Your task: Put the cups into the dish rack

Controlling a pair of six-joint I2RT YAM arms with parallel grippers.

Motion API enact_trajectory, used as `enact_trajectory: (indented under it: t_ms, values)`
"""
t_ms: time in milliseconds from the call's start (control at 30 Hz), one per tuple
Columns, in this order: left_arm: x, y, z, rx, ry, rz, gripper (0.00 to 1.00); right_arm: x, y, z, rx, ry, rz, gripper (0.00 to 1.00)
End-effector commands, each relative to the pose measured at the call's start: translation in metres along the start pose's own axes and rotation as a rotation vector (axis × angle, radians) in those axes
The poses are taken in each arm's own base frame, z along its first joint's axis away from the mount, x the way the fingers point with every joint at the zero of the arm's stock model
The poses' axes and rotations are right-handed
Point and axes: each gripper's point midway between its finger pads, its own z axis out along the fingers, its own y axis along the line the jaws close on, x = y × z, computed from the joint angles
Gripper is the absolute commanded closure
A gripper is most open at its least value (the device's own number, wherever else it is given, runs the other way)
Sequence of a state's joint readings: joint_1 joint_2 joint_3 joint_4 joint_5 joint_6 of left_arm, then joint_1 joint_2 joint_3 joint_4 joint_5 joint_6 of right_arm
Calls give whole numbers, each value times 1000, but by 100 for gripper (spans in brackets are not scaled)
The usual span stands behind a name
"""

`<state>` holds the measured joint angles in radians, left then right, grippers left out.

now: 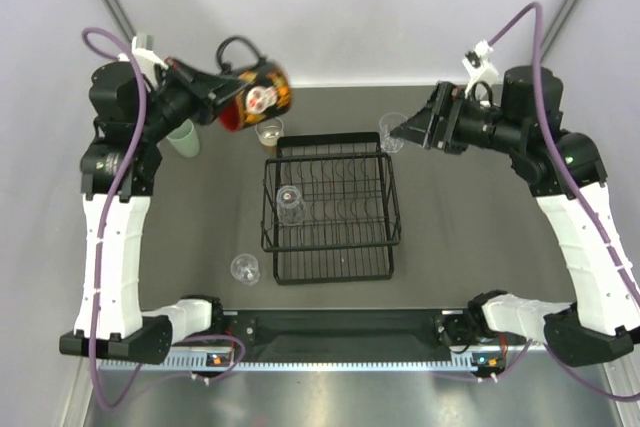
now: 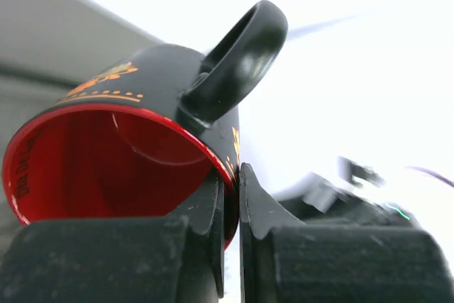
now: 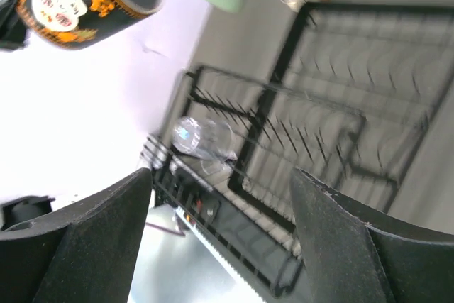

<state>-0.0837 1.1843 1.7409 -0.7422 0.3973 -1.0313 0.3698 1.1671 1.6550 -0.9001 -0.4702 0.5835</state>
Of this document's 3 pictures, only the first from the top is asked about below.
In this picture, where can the slotted aluminium cable duct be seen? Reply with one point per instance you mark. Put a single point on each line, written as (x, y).
(217, 360)

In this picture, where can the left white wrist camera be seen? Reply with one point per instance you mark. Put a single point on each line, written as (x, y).
(149, 62)

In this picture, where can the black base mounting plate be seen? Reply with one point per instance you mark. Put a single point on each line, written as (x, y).
(336, 334)

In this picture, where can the clear faceted glass tumbler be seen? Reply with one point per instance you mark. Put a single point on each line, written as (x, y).
(387, 124)

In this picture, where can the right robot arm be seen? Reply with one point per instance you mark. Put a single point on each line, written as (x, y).
(566, 176)

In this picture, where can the red and black skull mug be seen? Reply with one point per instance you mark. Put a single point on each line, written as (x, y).
(266, 93)

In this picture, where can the small steel cup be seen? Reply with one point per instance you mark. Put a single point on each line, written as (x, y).
(269, 132)

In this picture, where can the small clear glass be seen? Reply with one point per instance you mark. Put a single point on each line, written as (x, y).
(290, 206)
(245, 269)

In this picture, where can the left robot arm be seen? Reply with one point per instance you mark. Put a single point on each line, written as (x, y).
(118, 173)

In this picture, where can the black wire dish rack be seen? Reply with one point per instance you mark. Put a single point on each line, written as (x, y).
(352, 222)

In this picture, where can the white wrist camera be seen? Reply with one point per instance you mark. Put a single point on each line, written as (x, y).
(149, 62)
(479, 67)

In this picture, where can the mint green plastic cup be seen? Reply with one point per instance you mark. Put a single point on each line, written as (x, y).
(184, 139)

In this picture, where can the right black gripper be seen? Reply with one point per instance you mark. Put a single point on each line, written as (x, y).
(427, 128)

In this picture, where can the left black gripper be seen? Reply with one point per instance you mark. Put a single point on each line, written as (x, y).
(219, 88)

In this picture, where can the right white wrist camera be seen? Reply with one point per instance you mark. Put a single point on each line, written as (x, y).
(479, 67)

